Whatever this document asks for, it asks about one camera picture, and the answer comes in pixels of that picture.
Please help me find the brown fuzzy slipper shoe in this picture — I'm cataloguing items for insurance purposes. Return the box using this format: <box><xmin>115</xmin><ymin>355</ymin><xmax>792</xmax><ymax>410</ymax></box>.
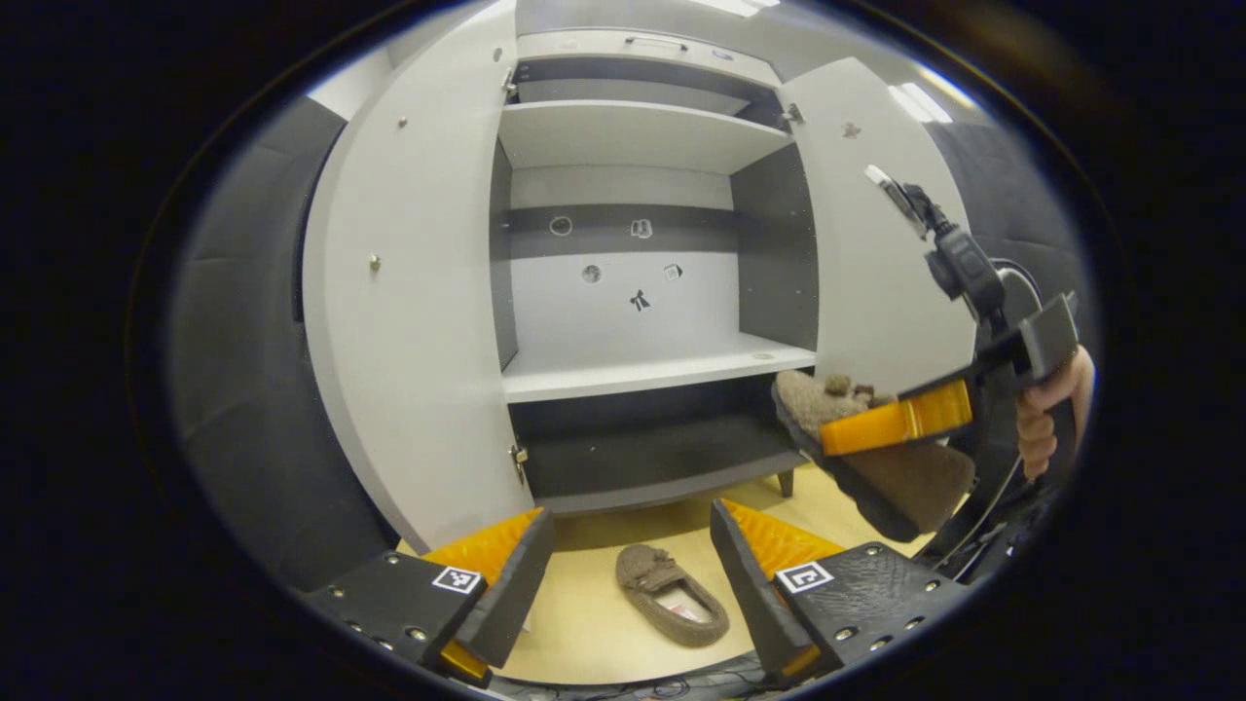
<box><xmin>615</xmin><ymin>545</ymin><xmax>731</xmax><ymax>648</ymax></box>
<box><xmin>772</xmin><ymin>370</ymin><xmax>977</xmax><ymax>544</ymax></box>

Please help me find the shoe cabinet door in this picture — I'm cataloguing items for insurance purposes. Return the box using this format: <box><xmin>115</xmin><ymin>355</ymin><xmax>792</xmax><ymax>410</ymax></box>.
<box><xmin>302</xmin><ymin>5</ymin><xmax>522</xmax><ymax>556</ymax></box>
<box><xmin>777</xmin><ymin>56</ymin><xmax>979</xmax><ymax>400</ymax></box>

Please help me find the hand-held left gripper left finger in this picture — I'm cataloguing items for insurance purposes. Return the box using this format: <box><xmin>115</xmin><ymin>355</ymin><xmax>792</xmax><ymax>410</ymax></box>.
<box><xmin>307</xmin><ymin>508</ymin><xmax>557</xmax><ymax>687</ymax></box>

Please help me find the black backdrop cloth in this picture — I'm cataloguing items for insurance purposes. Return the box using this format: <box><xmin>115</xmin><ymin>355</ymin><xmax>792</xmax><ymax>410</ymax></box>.
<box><xmin>165</xmin><ymin>97</ymin><xmax>1089</xmax><ymax>590</ymax></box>

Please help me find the white cabinet drawer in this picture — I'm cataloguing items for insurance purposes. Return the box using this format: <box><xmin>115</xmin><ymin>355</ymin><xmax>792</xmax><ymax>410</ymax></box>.
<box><xmin>514</xmin><ymin>29</ymin><xmax>785</xmax><ymax>89</ymax></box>

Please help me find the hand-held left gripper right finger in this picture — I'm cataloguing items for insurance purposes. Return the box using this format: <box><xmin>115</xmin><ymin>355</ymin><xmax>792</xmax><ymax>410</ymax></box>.
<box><xmin>709</xmin><ymin>499</ymin><xmax>974</xmax><ymax>687</ymax></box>

